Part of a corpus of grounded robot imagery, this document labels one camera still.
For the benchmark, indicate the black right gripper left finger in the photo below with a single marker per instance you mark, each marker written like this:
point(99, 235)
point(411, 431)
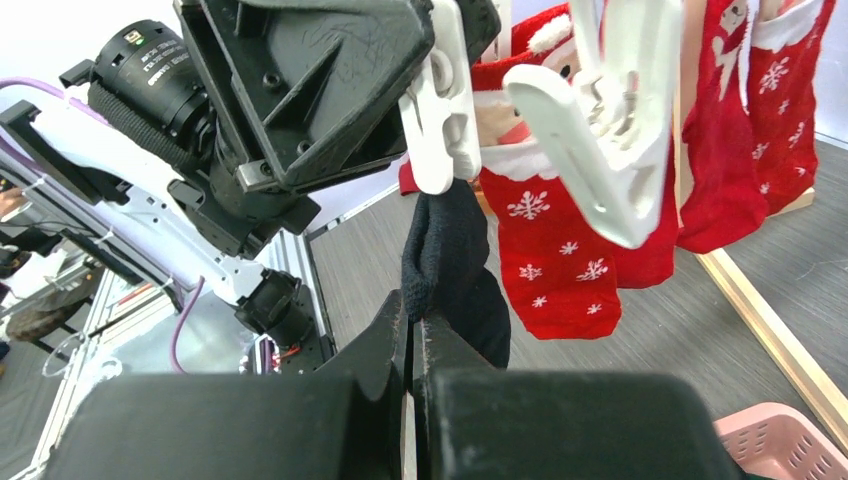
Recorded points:
point(341, 421)

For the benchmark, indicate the black sock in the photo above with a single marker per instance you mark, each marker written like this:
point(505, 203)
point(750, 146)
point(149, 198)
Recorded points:
point(443, 270)

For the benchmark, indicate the white hanger clip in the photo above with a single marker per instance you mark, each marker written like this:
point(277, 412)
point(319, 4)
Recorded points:
point(437, 109)

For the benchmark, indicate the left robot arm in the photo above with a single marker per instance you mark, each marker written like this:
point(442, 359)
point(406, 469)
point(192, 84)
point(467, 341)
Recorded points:
point(200, 147)

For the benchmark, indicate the red santa christmas sock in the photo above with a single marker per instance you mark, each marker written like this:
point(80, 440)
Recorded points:
point(784, 55)

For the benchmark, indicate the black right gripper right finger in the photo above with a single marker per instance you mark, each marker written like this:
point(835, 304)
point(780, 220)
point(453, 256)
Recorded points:
point(477, 422)

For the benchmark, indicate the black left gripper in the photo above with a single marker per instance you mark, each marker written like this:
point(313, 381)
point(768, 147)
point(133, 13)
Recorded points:
point(306, 94)

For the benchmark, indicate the pink laundry basket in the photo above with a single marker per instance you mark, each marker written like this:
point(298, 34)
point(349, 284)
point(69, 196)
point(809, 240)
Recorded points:
point(776, 441)

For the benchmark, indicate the wooden clothes rack frame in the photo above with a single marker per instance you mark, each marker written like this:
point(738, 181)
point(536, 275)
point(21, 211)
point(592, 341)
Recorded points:
point(821, 394)

